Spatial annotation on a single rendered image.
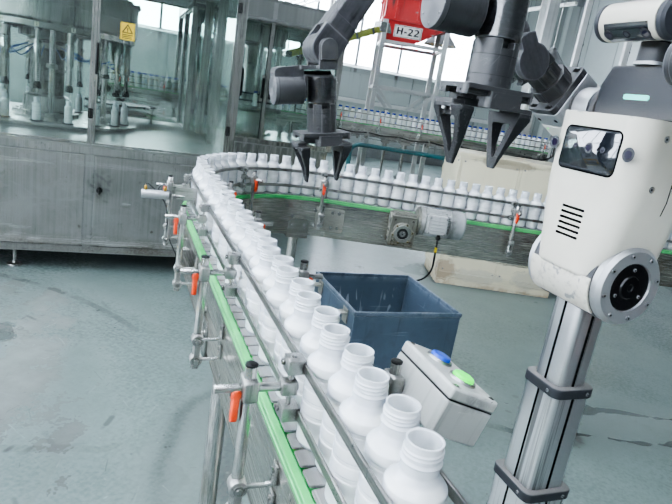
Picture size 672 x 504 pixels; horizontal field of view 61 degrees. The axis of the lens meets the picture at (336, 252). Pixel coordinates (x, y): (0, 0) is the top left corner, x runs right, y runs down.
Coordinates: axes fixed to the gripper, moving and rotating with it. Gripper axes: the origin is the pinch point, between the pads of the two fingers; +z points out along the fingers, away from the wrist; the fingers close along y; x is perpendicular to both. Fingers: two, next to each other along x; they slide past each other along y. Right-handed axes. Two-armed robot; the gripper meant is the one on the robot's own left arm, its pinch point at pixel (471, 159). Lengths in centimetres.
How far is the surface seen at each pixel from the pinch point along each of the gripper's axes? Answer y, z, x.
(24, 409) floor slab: -75, 140, 172
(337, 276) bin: 19, 46, 86
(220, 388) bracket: -29.6, 31.7, -1.2
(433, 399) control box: -3.3, 30.3, -8.2
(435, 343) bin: 38, 54, 56
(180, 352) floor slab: -8, 140, 223
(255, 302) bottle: -18.3, 33.2, 31.2
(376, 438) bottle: -17.3, 26.9, -20.2
